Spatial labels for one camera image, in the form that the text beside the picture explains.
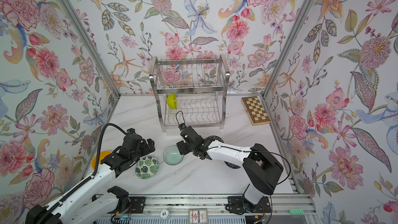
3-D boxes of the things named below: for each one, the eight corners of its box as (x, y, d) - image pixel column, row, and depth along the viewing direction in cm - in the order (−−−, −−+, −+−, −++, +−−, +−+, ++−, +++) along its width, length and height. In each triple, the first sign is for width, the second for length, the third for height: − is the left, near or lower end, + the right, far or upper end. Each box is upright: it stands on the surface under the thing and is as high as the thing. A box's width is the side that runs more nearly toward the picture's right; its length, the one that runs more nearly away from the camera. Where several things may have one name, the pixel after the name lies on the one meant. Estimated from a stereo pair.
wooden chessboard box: (251, 126, 107) (253, 122, 103) (240, 101, 122) (241, 97, 118) (268, 124, 108) (271, 120, 104) (255, 99, 123) (257, 95, 120)
